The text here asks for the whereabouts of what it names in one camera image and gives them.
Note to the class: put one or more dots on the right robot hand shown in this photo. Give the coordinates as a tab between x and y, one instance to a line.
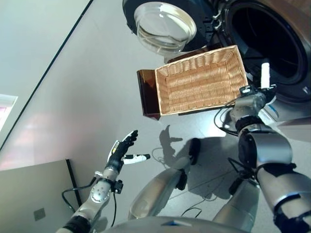
264	93

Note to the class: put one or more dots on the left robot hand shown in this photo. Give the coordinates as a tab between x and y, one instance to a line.
117	155

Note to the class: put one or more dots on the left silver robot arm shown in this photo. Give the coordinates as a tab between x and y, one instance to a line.
99	191

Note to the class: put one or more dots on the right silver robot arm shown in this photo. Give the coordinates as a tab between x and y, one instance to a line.
272	150

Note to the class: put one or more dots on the dark grey washing machine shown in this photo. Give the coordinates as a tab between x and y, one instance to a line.
291	36

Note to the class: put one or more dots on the round washing machine door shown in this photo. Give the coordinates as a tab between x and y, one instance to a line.
165	26

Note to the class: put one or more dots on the black edge strip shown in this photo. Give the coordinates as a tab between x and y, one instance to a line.
74	182

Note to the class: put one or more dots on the left robot leg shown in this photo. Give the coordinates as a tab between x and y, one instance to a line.
158	189

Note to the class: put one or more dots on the robot leg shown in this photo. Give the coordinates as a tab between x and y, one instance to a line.
158	189
240	206

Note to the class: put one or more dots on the rectangular wicker laundry basket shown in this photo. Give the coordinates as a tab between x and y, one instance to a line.
199	82

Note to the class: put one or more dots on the glossy brown stool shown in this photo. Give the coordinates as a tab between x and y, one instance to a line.
147	94

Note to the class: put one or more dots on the grey robot torso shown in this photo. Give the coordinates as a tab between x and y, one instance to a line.
175	224

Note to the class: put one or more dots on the right robot leg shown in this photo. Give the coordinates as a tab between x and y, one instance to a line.
240	206

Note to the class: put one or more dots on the grey wall socket plate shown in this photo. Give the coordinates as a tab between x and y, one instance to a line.
39	214

